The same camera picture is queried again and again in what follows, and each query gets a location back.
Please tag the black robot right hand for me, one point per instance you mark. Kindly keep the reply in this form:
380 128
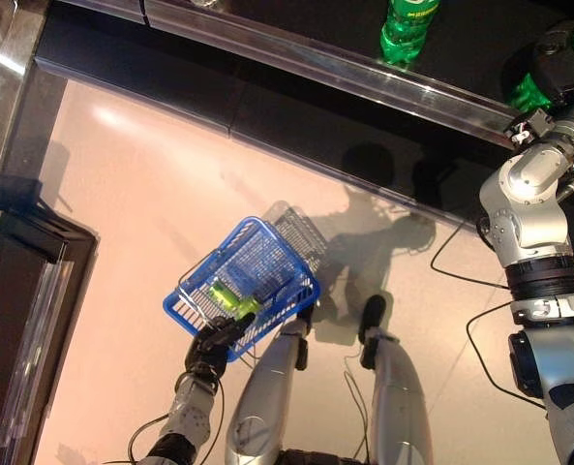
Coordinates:
562 72

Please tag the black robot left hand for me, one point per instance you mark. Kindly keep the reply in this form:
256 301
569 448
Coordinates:
211 346

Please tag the green sprite bottle yellow cap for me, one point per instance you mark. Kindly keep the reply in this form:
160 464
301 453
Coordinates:
407 34
528 92

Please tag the blue plastic shopping basket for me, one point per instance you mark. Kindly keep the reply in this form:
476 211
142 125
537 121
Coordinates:
172 306

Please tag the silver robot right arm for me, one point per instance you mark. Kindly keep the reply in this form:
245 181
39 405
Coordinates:
528 227

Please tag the bright green drink can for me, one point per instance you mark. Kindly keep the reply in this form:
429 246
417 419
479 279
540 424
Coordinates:
228 300

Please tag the silver robot left leg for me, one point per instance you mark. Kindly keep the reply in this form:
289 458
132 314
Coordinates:
262 402

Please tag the silver robot leg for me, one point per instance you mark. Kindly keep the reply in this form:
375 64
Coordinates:
398 397
262 402

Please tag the black middle shelf board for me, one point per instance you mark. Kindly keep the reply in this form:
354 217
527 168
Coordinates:
461 48

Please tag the black shelf board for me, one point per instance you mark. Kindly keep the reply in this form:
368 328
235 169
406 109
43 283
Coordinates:
461 48
315 131

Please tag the silver robot right leg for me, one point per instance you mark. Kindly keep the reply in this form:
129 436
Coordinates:
398 397

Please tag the black bottom shelf board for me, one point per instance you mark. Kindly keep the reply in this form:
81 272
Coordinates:
315 131

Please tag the glossy brown end panel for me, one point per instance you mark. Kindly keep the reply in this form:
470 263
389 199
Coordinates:
6 72

